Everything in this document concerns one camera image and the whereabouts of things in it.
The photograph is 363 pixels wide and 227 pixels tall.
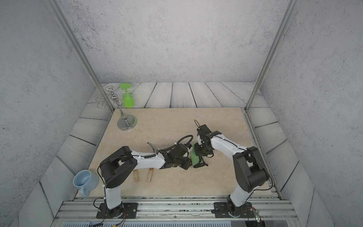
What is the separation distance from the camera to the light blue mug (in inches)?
29.8

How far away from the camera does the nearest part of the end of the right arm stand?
67cm

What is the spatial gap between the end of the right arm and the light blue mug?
0.61 meters
